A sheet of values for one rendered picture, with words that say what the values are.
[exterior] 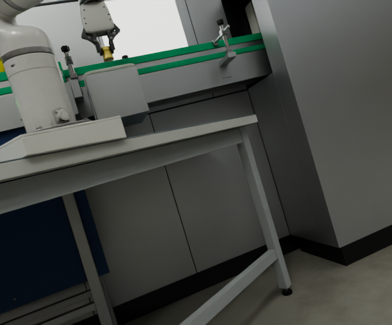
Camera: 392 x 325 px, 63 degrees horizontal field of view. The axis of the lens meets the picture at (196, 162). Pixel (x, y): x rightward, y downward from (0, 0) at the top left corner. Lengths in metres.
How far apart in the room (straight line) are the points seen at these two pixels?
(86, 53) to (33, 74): 0.80
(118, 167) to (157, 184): 0.70
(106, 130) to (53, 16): 0.97
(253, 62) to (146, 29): 0.54
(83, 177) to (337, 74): 1.19
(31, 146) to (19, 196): 0.11
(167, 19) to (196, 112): 0.48
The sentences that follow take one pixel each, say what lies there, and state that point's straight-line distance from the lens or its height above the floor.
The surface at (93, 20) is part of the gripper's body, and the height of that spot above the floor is 1.19.
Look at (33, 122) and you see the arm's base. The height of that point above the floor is 0.84.
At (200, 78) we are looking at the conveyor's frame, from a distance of 1.47.
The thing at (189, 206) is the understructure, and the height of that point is 0.43.
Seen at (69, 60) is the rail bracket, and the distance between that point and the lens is 1.32.
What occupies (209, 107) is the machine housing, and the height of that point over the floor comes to 0.87.
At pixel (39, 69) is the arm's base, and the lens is 0.85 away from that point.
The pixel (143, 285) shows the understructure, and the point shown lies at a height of 0.14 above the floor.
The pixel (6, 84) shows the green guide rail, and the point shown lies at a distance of 1.35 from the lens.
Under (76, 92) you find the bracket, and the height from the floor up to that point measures 1.00.
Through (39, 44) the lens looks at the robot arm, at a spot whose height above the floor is 1.01.
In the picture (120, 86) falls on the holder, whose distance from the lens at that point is 1.11.
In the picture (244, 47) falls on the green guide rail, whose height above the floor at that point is 1.08.
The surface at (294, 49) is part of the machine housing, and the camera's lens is 1.52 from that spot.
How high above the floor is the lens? 0.65
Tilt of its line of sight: 1 degrees down
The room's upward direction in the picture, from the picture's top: 17 degrees counter-clockwise
